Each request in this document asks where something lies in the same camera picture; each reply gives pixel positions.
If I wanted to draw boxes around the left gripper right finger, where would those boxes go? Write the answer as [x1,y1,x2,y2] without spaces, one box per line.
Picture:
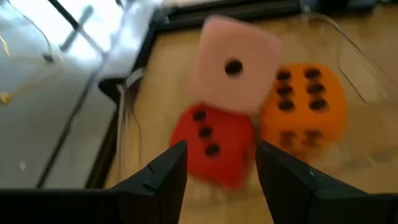
[255,140,398,224]

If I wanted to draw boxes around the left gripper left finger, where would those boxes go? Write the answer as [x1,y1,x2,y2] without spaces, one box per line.
[0,139,189,224]

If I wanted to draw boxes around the large orange foam die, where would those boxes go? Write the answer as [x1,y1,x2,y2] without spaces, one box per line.
[259,62,348,166]

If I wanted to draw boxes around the large red foam die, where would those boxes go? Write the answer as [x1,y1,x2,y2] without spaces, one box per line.
[169,102,258,191]

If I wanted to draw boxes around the large pink foam die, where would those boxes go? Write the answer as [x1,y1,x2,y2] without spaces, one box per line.
[188,14,284,116]

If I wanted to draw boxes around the clear plastic container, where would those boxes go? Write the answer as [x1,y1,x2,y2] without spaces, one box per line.
[297,11,398,105]

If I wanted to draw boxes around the yellow floor cable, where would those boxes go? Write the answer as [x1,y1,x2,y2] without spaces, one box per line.
[0,34,12,105]

